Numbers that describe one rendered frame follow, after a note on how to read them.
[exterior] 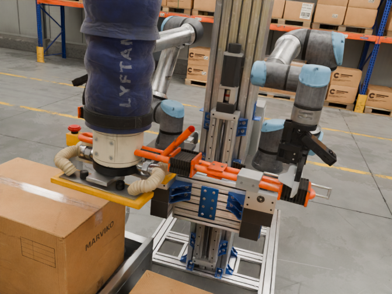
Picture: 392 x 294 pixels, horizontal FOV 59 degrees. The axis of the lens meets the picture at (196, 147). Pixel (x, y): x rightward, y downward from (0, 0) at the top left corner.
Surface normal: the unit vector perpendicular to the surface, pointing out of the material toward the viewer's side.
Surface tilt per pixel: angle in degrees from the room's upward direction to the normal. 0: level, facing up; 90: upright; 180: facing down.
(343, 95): 90
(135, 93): 74
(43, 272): 90
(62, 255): 90
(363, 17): 91
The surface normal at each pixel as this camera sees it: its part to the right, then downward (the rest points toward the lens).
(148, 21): 0.74, 0.48
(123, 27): 0.28, 0.15
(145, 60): 0.79, -0.07
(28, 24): -0.26, 0.33
